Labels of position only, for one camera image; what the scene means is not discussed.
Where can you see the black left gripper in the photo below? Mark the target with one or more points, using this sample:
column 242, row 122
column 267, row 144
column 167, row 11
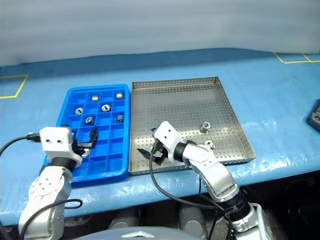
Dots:
column 76, row 147

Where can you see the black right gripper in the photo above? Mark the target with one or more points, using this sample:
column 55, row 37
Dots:
column 158, row 153

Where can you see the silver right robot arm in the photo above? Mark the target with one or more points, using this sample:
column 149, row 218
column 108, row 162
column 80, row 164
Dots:
column 210, row 165

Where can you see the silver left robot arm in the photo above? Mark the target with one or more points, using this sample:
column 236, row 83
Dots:
column 47, row 190

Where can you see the blue plastic compartment tray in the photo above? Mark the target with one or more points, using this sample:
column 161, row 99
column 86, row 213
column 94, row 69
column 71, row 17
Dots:
column 117, row 160

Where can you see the perforated steel tray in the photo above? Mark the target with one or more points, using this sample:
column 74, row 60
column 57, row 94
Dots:
column 180, row 105

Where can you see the grey rounded cylinder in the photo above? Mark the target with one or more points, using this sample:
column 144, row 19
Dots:
column 192, row 220
column 122, row 220

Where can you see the grey robot torso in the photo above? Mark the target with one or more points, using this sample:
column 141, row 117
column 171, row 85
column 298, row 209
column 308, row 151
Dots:
column 140, row 235

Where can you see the dark handheld device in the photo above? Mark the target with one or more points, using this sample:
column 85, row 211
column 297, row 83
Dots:
column 315, row 117

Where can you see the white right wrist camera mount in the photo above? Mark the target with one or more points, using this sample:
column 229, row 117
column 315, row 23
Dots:
column 166, row 137

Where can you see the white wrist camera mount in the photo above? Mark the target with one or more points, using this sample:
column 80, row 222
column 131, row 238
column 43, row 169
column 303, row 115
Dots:
column 55, row 140
column 166, row 137

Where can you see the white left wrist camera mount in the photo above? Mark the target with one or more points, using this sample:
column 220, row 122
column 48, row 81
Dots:
column 55, row 140

